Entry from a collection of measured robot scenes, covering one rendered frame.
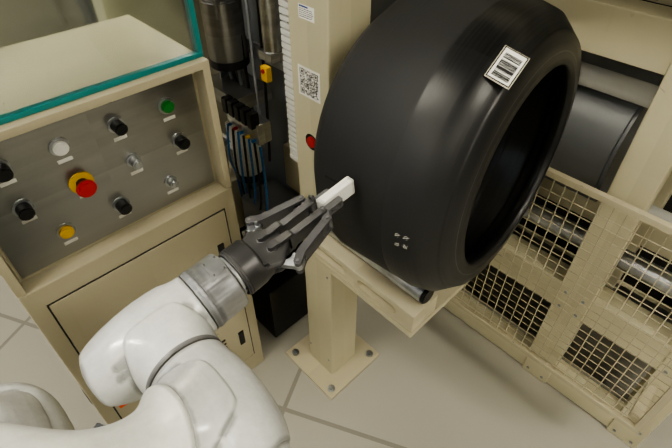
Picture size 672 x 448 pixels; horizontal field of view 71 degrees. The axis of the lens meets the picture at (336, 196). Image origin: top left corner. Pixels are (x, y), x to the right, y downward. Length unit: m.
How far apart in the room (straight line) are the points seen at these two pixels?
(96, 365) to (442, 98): 0.56
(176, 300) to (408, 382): 1.44
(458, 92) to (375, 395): 1.42
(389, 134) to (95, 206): 0.75
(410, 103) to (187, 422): 0.50
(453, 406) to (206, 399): 1.51
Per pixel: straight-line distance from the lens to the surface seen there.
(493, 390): 2.03
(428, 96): 0.72
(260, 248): 0.69
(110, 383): 0.64
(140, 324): 0.62
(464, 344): 2.10
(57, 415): 0.98
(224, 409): 0.52
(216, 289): 0.64
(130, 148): 1.18
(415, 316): 1.07
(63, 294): 1.27
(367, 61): 0.79
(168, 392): 0.53
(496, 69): 0.73
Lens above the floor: 1.73
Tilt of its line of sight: 41 degrees down
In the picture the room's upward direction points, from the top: straight up
